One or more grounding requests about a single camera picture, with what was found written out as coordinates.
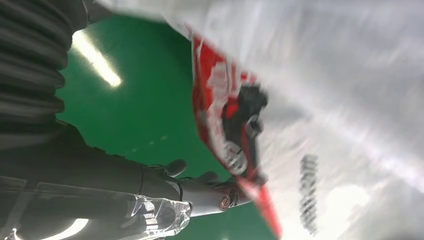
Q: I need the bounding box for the green conveyor belt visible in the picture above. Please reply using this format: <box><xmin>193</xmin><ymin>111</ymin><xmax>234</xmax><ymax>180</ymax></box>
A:
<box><xmin>55</xmin><ymin>14</ymin><xmax>277</xmax><ymax>240</ymax></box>

